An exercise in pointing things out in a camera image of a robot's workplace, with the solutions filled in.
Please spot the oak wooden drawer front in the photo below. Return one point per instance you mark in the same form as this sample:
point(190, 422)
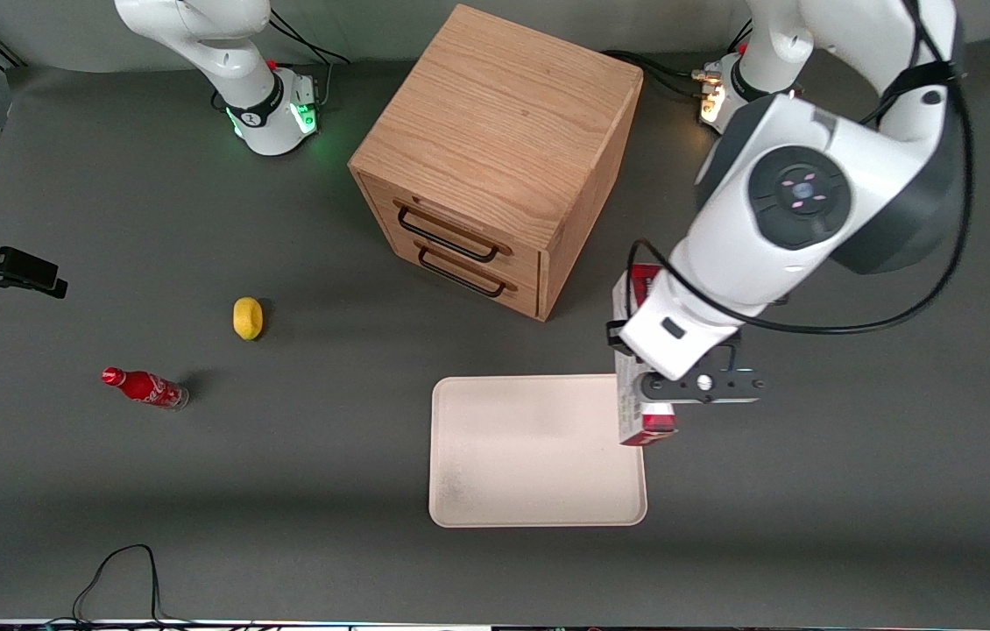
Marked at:
point(523, 296)
point(521, 258)

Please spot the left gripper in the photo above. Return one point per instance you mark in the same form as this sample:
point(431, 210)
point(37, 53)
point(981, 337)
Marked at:
point(612, 337)

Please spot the oak wooden drawer cabinet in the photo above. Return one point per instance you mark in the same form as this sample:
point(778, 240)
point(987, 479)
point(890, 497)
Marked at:
point(504, 114)

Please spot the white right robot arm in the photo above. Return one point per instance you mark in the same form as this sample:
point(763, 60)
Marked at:
point(223, 61)

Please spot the yellow lemon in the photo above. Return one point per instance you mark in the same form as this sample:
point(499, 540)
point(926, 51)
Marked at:
point(247, 318)

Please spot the red cola bottle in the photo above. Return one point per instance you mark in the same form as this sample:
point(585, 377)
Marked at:
point(144, 386)

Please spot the cream plastic tray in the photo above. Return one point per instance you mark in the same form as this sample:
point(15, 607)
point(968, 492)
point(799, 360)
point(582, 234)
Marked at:
point(530, 456)

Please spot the red cookie box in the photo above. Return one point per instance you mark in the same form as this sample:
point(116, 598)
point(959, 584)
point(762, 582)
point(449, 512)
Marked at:
point(631, 394)

